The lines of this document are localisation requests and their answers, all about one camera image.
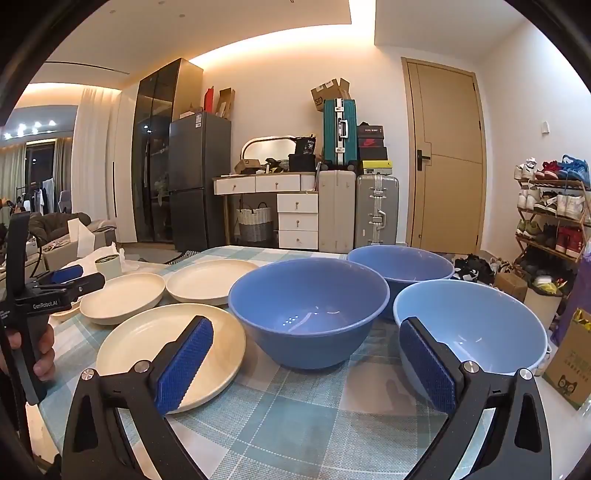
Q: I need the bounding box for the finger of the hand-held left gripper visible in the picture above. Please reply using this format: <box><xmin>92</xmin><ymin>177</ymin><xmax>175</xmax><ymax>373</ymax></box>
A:
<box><xmin>34</xmin><ymin>264</ymin><xmax>85</xmax><ymax>286</ymax></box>
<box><xmin>30</xmin><ymin>272</ymin><xmax>106</xmax><ymax>300</ymax></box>

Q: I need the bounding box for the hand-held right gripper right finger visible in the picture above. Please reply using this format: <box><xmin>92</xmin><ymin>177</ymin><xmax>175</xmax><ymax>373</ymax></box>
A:
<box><xmin>399</xmin><ymin>316</ymin><xmax>552</xmax><ymax>480</ymax></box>

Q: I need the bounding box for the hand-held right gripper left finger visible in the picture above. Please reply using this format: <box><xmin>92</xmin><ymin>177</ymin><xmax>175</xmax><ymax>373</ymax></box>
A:
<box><xmin>60</xmin><ymin>315</ymin><xmax>218</xmax><ymax>480</ymax></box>

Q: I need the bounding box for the cream plate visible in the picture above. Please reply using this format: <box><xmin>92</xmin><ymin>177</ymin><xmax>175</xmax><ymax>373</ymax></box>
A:
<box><xmin>166</xmin><ymin>259</ymin><xmax>260</xmax><ymax>306</ymax></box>
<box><xmin>96</xmin><ymin>303</ymin><xmax>247</xmax><ymax>414</ymax></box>
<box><xmin>79</xmin><ymin>272</ymin><xmax>166</xmax><ymax>326</ymax></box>

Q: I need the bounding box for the light blue bowl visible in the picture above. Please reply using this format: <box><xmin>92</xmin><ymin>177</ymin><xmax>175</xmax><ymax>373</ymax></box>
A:
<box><xmin>393</xmin><ymin>279</ymin><xmax>549</xmax><ymax>411</ymax></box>

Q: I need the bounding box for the person's left hand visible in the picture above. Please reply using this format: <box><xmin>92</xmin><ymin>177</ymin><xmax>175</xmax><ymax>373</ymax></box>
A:
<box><xmin>32</xmin><ymin>322</ymin><xmax>57</xmax><ymax>382</ymax></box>

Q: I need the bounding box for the white tumbler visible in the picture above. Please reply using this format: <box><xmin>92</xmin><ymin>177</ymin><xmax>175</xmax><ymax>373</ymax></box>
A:
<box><xmin>95</xmin><ymin>255</ymin><xmax>122</xmax><ymax>280</ymax></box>

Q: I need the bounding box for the white paper towel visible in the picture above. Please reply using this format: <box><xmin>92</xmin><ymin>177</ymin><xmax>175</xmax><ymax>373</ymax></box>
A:
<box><xmin>67</xmin><ymin>218</ymin><xmax>126</xmax><ymax>274</ymax></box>

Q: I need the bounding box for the brown sofa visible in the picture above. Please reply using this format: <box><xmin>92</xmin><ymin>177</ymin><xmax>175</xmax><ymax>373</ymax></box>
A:
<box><xmin>28</xmin><ymin>212</ymin><xmax>93</xmax><ymax>245</ymax></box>

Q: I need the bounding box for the pile of sandals and shoes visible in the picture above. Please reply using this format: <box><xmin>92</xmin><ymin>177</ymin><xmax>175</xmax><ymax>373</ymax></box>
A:
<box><xmin>452</xmin><ymin>254</ymin><xmax>513</xmax><ymax>283</ymax></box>

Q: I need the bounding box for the brown cardboard box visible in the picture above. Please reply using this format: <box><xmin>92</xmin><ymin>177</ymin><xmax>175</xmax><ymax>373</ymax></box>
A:
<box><xmin>494</xmin><ymin>272</ymin><xmax>528</xmax><ymax>303</ymax></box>

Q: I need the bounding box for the white curtain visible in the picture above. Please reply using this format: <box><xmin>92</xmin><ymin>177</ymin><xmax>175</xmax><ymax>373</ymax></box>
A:
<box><xmin>71</xmin><ymin>87</ymin><xmax>122</xmax><ymax>222</ymax></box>

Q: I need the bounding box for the white trash bin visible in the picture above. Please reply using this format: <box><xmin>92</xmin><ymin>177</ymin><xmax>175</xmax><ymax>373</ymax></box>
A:
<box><xmin>524</xmin><ymin>277</ymin><xmax>563</xmax><ymax>328</ymax></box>

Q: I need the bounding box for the cat print cardboard box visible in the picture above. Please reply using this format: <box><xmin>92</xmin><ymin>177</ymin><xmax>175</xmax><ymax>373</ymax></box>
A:
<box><xmin>542</xmin><ymin>308</ymin><xmax>591</xmax><ymax>411</ymax></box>

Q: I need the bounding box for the grey refrigerator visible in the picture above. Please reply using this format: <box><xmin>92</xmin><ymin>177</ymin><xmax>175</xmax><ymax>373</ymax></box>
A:
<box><xmin>168</xmin><ymin>111</ymin><xmax>232</xmax><ymax>252</ymax></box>

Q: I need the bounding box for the woven basket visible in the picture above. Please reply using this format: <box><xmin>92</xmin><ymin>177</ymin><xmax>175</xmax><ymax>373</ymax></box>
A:
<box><xmin>237</xmin><ymin>202</ymin><xmax>273</xmax><ymax>243</ymax></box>

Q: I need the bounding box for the dark glass cabinet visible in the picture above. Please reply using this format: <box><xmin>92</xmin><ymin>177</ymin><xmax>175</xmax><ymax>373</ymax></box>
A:
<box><xmin>131</xmin><ymin>58</ymin><xmax>204</xmax><ymax>243</ymax></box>

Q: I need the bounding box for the purple bag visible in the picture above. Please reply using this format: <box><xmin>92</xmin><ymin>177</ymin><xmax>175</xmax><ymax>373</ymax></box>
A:
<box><xmin>551</xmin><ymin>242</ymin><xmax>591</xmax><ymax>347</ymax></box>

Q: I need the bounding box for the silver suitcase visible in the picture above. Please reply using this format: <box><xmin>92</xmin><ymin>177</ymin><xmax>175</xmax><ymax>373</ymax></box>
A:
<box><xmin>355</xmin><ymin>174</ymin><xmax>400</xmax><ymax>250</ymax></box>

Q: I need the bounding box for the wooden door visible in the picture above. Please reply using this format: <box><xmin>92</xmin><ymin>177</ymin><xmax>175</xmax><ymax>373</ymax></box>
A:
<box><xmin>402</xmin><ymin>56</ymin><xmax>488</xmax><ymax>254</ymax></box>

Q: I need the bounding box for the beige suitcase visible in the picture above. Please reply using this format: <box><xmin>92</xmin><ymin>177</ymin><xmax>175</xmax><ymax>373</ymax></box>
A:
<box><xmin>318</xmin><ymin>170</ymin><xmax>356</xmax><ymax>254</ymax></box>

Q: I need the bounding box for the wooden shoe rack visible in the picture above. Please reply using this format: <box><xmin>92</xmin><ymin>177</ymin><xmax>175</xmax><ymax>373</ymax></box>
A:
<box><xmin>515</xmin><ymin>178</ymin><xmax>591</xmax><ymax>278</ymax></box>

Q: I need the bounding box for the white dressing desk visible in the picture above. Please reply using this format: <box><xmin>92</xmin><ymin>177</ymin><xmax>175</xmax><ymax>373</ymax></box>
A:
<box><xmin>212</xmin><ymin>172</ymin><xmax>319</xmax><ymax>251</ymax></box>

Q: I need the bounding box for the shoe rack with shoes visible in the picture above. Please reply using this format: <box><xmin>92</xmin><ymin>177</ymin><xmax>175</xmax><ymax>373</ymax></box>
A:
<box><xmin>514</xmin><ymin>154</ymin><xmax>591</xmax><ymax>260</ymax></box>

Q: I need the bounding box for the oval mirror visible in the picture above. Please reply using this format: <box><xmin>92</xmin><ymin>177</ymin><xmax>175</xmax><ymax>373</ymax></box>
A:
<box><xmin>241</xmin><ymin>135</ymin><xmax>298</xmax><ymax>169</ymax></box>

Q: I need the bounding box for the flat cardboard piece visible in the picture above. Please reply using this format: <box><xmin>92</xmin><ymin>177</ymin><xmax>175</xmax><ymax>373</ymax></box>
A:
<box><xmin>217</xmin><ymin>88</ymin><xmax>236</xmax><ymax>118</ymax></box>

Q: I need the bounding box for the teal suitcase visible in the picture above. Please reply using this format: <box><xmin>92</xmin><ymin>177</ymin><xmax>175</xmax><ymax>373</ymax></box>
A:
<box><xmin>322</xmin><ymin>98</ymin><xmax>357</xmax><ymax>168</ymax></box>

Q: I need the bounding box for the open cardboard box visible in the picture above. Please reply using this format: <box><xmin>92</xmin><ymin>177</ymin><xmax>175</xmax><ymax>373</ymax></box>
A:
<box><xmin>311</xmin><ymin>78</ymin><xmax>352</xmax><ymax>112</ymax></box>

